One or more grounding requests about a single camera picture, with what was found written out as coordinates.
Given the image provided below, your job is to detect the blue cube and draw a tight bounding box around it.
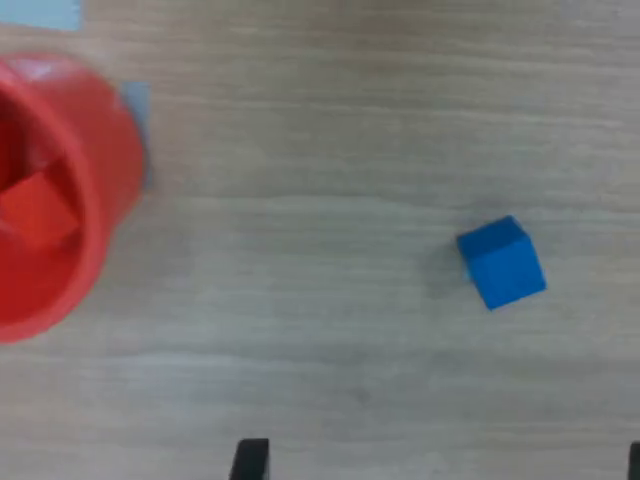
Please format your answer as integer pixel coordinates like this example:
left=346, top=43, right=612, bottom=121
left=455, top=214, right=548, bottom=312

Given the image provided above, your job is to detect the red cube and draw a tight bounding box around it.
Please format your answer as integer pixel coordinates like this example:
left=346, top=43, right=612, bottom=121
left=0, top=172, right=81, bottom=251

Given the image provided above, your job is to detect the red plastic cup bin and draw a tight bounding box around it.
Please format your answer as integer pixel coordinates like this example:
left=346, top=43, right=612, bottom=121
left=0, top=52, right=147, bottom=346

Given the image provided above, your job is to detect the blue-grey tape marker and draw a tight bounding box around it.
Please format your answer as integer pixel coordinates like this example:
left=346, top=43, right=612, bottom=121
left=0, top=0, right=84, bottom=32

